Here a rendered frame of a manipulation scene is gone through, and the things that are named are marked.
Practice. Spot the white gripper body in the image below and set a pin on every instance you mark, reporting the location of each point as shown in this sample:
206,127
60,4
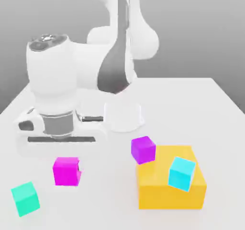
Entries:
61,147

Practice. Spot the small magenta cube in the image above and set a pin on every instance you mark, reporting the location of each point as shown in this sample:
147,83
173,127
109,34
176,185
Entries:
66,172

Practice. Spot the small teal cube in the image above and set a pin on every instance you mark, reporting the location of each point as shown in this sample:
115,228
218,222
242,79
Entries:
25,199

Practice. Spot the small purple cube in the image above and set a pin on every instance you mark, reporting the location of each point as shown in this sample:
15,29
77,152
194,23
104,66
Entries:
143,150

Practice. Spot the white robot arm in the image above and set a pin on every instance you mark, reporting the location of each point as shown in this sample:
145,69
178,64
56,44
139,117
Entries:
55,71

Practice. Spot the small cyan cube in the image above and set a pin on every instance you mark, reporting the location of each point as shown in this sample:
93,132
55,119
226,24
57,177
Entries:
180,174

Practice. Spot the large orange box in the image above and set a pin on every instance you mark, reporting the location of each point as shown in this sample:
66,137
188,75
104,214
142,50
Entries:
162,195

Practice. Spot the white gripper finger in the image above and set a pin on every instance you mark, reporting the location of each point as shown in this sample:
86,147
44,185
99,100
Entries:
80,165

